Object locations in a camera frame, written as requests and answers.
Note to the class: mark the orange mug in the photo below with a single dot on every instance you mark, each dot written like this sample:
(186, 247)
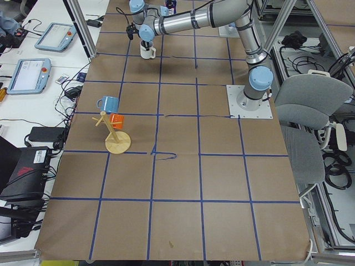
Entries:
(117, 121)

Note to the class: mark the teach pendant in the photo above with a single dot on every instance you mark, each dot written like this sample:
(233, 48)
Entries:
(56, 38)
(30, 76)

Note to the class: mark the upper teach pendant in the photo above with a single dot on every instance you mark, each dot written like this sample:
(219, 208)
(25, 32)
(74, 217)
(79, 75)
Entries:
(56, 38)

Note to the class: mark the black power brick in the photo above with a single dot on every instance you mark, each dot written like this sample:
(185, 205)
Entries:
(46, 134)

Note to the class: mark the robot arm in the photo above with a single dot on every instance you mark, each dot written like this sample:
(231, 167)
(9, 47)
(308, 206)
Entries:
(151, 20)

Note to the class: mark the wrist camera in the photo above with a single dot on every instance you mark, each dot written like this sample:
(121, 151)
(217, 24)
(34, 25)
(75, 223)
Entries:
(131, 30)

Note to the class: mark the black power adapter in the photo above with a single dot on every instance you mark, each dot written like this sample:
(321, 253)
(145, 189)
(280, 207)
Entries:
(93, 23)

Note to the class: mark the small remote control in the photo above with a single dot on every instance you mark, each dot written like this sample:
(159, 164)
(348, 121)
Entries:
(60, 80)

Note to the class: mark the blue mug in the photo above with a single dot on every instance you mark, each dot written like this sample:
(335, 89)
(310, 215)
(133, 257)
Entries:
(109, 104)

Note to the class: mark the wooden mug tree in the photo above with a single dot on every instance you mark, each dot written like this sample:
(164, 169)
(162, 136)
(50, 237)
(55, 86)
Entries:
(117, 142)

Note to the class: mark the lower teach pendant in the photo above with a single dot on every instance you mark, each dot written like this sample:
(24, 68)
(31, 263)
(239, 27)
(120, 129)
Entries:
(30, 76)

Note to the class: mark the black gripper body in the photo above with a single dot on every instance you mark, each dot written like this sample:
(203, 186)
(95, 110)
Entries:
(146, 44)

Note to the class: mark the blue white milk carton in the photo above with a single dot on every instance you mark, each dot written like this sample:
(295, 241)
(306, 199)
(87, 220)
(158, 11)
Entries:
(171, 5)

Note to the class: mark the white ribbed mug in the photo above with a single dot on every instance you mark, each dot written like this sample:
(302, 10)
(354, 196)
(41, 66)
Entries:
(148, 53)

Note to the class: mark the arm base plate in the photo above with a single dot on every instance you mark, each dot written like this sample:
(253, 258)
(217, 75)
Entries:
(241, 107)
(228, 31)

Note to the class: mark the grey office chair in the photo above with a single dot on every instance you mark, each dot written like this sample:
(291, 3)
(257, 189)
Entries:
(304, 104)

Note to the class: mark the aluminium frame post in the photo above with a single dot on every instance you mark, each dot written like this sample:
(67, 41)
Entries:
(74, 10)

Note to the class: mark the black electronics box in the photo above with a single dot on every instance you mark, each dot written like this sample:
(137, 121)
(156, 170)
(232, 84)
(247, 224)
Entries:
(22, 173)

